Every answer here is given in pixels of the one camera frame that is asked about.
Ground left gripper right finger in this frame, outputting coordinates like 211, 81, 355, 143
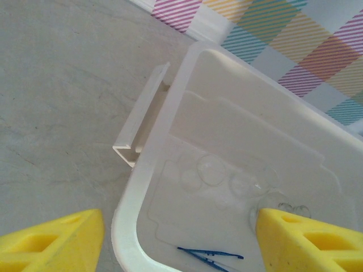
256, 207, 363, 272

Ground clear plastic storage bin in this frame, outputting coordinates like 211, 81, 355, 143
110, 41, 363, 272

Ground small clear glass beaker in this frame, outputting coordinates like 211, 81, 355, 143
229, 164, 280, 199

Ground clear glass flask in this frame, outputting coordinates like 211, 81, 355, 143
181, 154, 229, 192

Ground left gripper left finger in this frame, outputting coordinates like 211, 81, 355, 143
0, 209, 105, 272

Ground blue plastic tweezers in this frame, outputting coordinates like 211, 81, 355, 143
177, 245, 244, 272

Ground clear glass vessel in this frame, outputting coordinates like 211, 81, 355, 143
248, 195, 313, 230

